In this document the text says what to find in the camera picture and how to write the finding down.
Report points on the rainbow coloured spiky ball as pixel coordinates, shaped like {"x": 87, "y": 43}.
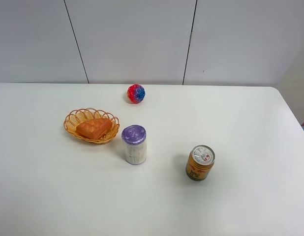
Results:
{"x": 136, "y": 93}

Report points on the purple roll of bags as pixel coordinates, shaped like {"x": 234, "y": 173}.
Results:
{"x": 134, "y": 143}

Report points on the gold energy drink can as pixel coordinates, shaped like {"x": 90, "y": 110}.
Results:
{"x": 200, "y": 161}

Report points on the brown square bread loaf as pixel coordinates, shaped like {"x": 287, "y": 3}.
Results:
{"x": 94, "y": 128}

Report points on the orange woven plastic basket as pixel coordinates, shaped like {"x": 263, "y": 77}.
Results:
{"x": 77, "y": 117}

